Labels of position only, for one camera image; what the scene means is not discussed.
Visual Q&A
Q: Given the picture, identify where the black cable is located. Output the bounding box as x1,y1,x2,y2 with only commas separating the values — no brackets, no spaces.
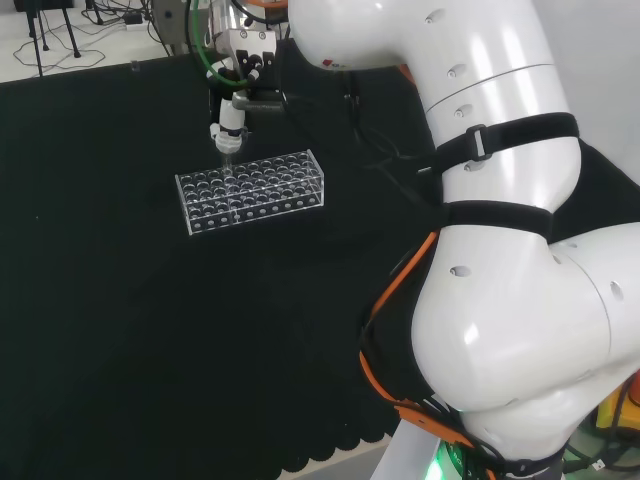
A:
339,72,444,204

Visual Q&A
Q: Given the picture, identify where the yellow stop button box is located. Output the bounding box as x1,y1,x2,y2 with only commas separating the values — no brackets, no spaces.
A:
593,370,640,437

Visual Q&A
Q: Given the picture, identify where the clear acrylic test tube rack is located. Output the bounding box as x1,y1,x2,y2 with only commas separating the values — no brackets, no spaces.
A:
174,147,327,237

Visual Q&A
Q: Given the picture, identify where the grey equipment box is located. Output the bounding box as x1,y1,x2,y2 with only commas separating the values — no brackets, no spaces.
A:
151,0,194,57

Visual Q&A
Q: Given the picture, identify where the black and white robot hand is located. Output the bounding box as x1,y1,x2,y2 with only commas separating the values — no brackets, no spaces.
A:
207,27,287,154

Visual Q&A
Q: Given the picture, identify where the dark floor cable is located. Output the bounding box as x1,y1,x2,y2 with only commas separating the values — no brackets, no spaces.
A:
11,0,169,72

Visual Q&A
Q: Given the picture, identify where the black tripod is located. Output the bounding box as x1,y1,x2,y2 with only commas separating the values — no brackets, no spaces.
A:
23,0,82,77

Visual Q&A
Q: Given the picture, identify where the orange cable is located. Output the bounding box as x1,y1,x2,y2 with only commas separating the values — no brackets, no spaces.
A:
358,229,497,480

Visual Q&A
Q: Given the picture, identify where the clear glass test tube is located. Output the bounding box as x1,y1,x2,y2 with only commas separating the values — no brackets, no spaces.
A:
221,148,237,222

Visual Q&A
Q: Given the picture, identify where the black bench cloth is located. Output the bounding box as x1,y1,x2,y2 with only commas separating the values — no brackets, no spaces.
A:
0,37,640,474

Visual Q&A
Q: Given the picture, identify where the green cable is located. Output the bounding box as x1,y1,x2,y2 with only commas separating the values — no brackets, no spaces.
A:
185,0,251,89

